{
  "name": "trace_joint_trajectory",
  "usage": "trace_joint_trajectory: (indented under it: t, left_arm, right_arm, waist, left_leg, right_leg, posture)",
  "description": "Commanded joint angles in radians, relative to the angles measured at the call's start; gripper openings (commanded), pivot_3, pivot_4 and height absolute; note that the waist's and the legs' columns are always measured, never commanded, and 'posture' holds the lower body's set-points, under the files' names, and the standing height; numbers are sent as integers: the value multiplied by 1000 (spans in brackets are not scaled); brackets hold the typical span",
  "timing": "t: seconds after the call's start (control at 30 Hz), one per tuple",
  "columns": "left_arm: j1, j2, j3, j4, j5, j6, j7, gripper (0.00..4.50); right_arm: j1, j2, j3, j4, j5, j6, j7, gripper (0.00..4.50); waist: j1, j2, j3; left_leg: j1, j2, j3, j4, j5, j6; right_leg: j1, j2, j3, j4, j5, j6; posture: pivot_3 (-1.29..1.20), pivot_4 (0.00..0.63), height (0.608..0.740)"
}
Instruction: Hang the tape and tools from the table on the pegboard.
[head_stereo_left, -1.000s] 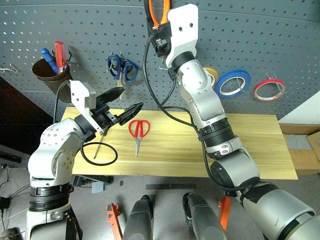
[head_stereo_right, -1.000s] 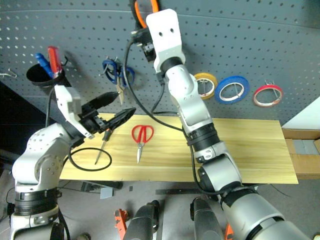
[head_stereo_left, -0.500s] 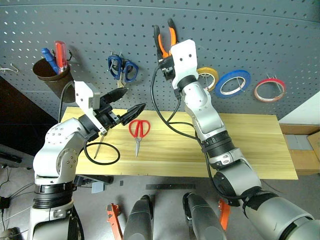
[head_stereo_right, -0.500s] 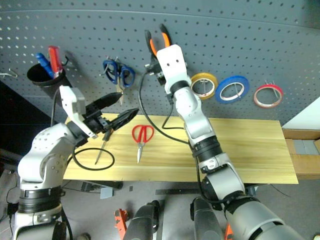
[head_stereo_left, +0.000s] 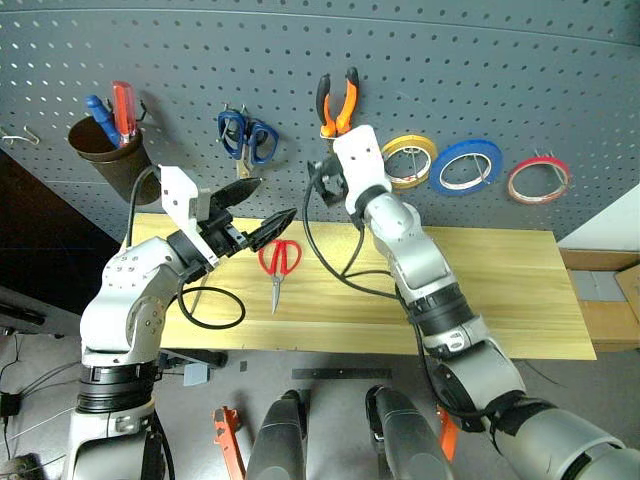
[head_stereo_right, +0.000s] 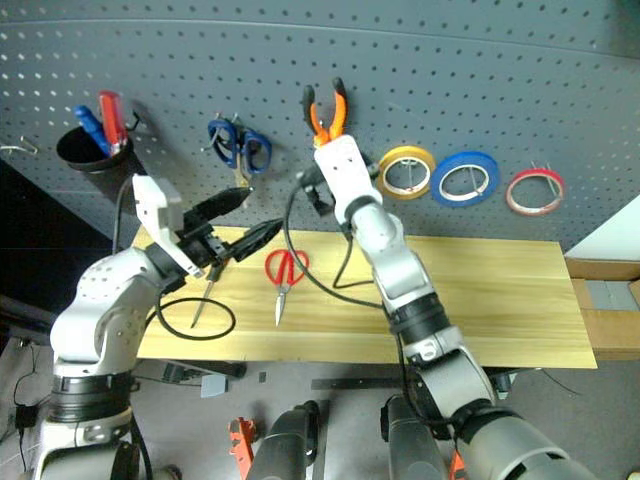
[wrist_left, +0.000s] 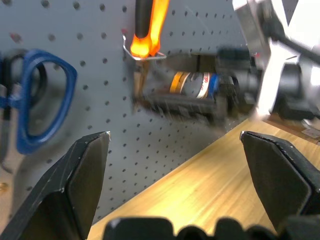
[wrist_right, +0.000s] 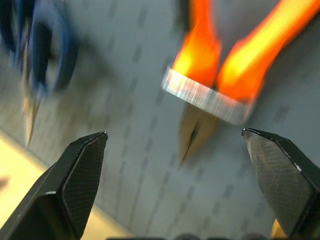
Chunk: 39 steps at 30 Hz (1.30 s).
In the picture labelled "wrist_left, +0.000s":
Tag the grey metal pegboard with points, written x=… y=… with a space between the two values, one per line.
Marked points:
x=140 y=140

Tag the silver metal pegboard hook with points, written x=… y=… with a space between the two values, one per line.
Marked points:
x=130 y=53

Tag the orange white blue tape roll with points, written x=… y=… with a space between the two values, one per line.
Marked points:
x=197 y=85

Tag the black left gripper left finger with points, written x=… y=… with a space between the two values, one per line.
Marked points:
x=62 y=180

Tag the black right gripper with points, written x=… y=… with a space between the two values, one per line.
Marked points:
x=237 y=75

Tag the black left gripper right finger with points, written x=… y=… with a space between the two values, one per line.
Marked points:
x=280 y=180

